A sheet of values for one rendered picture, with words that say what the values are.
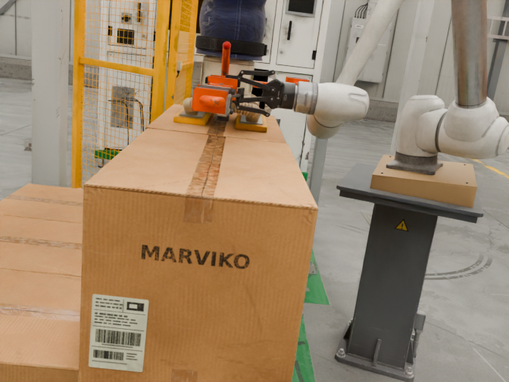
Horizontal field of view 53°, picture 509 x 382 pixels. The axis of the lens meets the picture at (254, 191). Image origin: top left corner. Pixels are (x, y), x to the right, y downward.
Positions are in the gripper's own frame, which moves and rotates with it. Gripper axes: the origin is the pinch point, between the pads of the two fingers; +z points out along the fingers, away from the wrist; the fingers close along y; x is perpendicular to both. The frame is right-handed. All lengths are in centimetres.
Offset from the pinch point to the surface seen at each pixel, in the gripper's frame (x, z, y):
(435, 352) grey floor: 51, -103, 106
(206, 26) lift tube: 18.6, 8.0, -16.5
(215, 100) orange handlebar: -39.6, -0.3, -0.3
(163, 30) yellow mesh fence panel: 143, 41, -15
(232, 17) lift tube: 15.6, 0.3, -19.8
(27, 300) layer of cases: -35, 40, 53
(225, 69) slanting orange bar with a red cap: 4.0, 0.2, -4.9
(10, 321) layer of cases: -45, 40, 54
